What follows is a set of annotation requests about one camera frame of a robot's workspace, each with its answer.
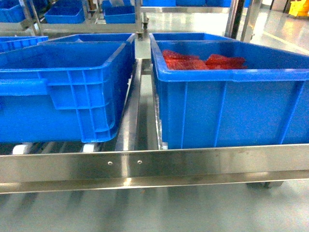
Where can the stainless steel shelf rack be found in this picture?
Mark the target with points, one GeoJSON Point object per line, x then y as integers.
{"type": "Point", "coordinates": [137, 157]}

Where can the blue bin behind left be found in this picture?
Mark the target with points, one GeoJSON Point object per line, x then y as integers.
{"type": "Point", "coordinates": [103, 37]}

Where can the blue bin behind right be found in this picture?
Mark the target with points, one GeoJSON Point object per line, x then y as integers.
{"type": "Point", "coordinates": [190, 36]}

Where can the blue plastic bin left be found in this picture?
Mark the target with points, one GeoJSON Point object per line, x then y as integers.
{"type": "Point", "coordinates": [64, 91]}

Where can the blue bin far rack centre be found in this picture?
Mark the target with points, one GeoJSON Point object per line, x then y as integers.
{"type": "Point", "coordinates": [119, 15]}

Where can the blue bin rack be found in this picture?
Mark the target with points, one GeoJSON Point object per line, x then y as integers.
{"type": "Point", "coordinates": [65, 15]}
{"type": "Point", "coordinates": [119, 15]}

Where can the blue bin with red bags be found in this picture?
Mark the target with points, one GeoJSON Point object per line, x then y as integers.
{"type": "Point", "coordinates": [265, 104]}

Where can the red bubble wrap bags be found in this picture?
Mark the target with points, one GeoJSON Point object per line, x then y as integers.
{"type": "Point", "coordinates": [177, 61]}

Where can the far stainless steel rack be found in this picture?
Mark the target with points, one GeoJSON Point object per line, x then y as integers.
{"type": "Point", "coordinates": [38, 27]}

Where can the yellow mop bucket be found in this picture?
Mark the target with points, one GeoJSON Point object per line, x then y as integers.
{"type": "Point", "coordinates": [299, 8]}

